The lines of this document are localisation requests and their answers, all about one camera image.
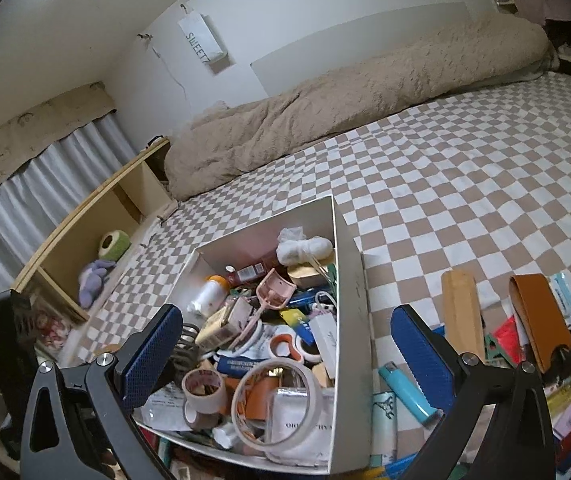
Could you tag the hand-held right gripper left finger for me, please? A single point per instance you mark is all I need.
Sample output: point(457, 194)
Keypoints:
point(150, 355)

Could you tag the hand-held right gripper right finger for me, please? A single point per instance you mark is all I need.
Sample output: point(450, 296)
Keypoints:
point(423, 360)

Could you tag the white cardboard box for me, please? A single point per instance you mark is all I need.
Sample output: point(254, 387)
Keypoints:
point(355, 320)

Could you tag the light blue lighter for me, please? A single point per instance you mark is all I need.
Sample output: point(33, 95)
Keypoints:
point(405, 390)

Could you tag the clear display box with figures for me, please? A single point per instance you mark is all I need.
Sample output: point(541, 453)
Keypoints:
point(53, 325)

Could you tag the wooden flat block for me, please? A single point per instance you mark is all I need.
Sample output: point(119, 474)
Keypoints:
point(463, 310)

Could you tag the teal printed lighter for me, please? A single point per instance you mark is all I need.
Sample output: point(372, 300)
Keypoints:
point(383, 420)

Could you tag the tan carton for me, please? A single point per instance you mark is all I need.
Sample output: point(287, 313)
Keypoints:
point(220, 325)

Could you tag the small brown tape roll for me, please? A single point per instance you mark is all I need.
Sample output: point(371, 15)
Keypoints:
point(198, 419)

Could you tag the white bottle orange cap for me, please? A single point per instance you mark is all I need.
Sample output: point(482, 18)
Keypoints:
point(210, 295)

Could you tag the red foil packet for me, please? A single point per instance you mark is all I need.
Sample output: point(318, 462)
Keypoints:
point(508, 335)

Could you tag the purple plush toy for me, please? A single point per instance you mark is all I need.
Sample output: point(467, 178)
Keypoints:
point(94, 282)

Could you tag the small white box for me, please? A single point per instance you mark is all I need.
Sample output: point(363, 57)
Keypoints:
point(325, 342)

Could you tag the green round plush toy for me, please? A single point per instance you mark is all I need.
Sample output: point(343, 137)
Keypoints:
point(113, 245)

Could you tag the white printed pouch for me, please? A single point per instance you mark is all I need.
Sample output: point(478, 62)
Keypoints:
point(325, 435)

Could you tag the brown leather case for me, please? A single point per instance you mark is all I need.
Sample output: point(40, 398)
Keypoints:
point(540, 320)

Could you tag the pink plastic scoop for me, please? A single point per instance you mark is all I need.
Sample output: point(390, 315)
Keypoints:
point(278, 292)

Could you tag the wooden shelf unit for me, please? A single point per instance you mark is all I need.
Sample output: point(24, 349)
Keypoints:
point(80, 225)

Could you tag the gold tin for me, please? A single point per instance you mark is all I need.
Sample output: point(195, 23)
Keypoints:
point(305, 272)

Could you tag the light blue packet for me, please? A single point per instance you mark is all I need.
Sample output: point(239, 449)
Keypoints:
point(563, 290)

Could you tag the white sock bundle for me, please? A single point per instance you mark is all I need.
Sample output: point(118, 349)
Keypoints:
point(305, 250)

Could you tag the grey curtain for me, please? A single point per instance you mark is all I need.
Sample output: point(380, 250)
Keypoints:
point(40, 180)

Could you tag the crumpled tissue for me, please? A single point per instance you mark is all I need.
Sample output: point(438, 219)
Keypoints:
point(290, 234)

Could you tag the beige curtain valance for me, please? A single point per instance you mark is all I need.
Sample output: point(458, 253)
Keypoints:
point(25, 125)

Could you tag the beige fluffy blanket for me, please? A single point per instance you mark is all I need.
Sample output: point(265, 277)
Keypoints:
point(365, 100)

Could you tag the white hanging bag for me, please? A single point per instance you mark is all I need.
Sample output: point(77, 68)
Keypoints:
point(203, 40)

